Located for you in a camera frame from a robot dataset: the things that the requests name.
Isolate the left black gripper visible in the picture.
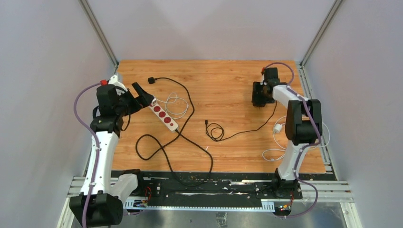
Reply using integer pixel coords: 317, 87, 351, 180
115, 83, 154, 116

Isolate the white charger cable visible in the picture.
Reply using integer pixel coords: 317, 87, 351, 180
155, 92, 190, 120

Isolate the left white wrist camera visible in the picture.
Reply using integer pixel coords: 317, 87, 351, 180
100, 73, 128, 95

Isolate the black power strip cord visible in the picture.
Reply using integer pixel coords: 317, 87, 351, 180
135, 77, 214, 187

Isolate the white red power strip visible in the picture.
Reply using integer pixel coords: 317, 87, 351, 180
149, 103, 179, 132

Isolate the thin black usb cable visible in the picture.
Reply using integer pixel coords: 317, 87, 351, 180
204, 100, 278, 143

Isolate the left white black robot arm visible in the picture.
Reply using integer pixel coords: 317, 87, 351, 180
69, 80, 154, 228

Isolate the black power cord plug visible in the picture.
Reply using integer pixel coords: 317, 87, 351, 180
147, 77, 157, 84

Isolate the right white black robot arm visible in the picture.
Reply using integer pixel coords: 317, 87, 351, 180
251, 67, 323, 199

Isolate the aluminium frame rail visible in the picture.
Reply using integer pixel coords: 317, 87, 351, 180
57, 176, 363, 228

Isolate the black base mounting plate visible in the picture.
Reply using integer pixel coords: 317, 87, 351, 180
124, 171, 336, 216

